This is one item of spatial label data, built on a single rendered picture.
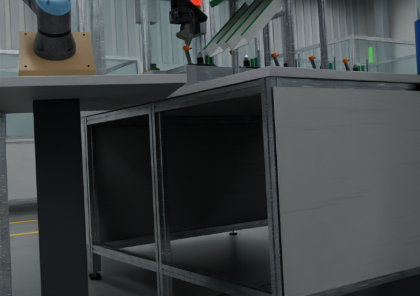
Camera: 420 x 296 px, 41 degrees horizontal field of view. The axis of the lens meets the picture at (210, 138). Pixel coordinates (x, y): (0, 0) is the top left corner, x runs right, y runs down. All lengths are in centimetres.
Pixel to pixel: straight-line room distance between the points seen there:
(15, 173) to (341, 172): 572
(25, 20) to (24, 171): 411
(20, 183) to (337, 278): 574
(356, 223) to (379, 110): 40
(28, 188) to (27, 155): 42
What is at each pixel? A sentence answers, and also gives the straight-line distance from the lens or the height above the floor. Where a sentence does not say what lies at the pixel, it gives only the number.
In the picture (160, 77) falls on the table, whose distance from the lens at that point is 169.
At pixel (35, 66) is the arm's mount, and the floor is 95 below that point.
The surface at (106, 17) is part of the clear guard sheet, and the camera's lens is 375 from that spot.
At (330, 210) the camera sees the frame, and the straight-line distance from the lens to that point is 180.
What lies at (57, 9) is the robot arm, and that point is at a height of 113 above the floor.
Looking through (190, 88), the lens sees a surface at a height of 84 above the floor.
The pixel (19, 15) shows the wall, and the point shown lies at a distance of 1064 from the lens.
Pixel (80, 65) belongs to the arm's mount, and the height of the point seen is 95.
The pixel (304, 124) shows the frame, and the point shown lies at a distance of 172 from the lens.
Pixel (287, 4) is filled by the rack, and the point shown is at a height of 113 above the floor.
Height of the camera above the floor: 61
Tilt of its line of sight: 1 degrees up
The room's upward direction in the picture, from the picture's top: 3 degrees counter-clockwise
